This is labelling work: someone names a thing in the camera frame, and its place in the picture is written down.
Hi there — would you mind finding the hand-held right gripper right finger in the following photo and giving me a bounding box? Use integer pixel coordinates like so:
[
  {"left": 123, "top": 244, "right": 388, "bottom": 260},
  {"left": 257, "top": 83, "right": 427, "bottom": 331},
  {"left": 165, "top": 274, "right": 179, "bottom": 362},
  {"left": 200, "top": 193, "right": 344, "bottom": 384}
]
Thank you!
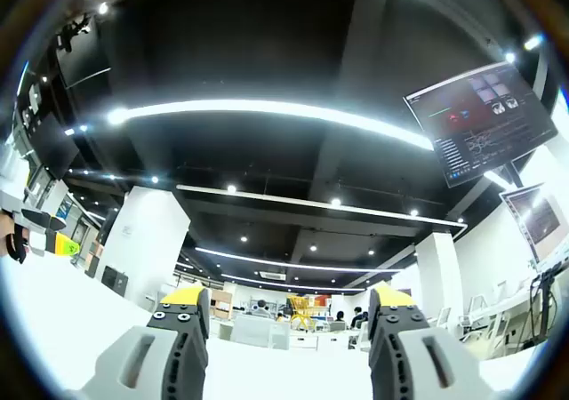
[{"left": 366, "top": 285, "right": 495, "bottom": 400}]

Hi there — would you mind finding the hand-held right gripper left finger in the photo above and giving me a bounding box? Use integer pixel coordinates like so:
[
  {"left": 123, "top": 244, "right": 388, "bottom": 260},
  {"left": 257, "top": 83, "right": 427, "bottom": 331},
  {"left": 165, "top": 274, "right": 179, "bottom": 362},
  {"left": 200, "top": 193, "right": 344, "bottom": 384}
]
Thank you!
[{"left": 78, "top": 285, "right": 211, "bottom": 400}]

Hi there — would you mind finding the white office desk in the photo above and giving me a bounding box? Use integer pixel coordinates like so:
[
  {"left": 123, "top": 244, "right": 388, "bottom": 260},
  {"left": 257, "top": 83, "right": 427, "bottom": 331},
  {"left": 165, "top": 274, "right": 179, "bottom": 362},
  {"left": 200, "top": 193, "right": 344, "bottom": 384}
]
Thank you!
[{"left": 461, "top": 279, "right": 569, "bottom": 357}]

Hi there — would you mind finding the person's left hand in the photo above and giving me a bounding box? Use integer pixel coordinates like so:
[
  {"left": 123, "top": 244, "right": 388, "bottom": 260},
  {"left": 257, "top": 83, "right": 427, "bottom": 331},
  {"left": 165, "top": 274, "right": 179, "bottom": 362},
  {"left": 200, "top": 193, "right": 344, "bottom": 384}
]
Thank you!
[{"left": 0, "top": 212, "right": 14, "bottom": 259}]

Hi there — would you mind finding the black cabinet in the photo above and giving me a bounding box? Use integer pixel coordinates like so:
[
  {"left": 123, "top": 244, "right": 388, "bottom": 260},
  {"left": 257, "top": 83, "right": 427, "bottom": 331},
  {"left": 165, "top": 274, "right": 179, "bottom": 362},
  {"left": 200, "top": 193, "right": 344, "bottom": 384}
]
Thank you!
[{"left": 100, "top": 264, "right": 131, "bottom": 292}]

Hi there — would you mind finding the wooden cabinet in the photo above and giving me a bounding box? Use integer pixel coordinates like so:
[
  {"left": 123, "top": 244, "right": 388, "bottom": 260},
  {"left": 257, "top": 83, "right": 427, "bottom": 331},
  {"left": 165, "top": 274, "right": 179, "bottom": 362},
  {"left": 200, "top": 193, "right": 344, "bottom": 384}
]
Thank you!
[{"left": 208, "top": 288, "right": 235, "bottom": 321}]

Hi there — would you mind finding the yellow shopping cart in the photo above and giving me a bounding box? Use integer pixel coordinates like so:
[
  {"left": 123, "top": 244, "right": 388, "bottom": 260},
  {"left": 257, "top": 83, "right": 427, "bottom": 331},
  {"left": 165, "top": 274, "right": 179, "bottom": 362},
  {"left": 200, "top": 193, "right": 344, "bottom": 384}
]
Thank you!
[{"left": 286, "top": 294, "right": 318, "bottom": 332}]

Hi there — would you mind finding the silver laptop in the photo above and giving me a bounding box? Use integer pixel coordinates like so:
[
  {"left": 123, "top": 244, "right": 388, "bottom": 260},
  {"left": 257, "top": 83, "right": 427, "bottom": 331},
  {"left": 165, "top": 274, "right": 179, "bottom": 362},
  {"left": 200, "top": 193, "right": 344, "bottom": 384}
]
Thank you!
[{"left": 499, "top": 183, "right": 569, "bottom": 273}]

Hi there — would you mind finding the large black monitor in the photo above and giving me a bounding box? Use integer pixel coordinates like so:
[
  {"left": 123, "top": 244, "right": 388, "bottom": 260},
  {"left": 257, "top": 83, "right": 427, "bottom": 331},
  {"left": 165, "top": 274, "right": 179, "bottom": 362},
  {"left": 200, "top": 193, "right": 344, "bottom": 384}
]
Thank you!
[{"left": 403, "top": 60, "right": 559, "bottom": 189}]

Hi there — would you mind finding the long ceiling light strip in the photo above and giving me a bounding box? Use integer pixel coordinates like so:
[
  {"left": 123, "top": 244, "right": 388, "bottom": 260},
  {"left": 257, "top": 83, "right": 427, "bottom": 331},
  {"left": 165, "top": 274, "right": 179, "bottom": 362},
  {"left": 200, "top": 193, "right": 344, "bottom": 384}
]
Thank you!
[{"left": 108, "top": 99, "right": 436, "bottom": 152}]

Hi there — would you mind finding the black wall screen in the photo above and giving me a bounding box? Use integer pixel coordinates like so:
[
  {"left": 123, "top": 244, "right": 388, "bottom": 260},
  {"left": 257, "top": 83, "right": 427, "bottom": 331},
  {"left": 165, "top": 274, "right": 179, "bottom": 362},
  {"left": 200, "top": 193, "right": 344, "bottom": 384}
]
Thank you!
[{"left": 36, "top": 114, "right": 82, "bottom": 181}]

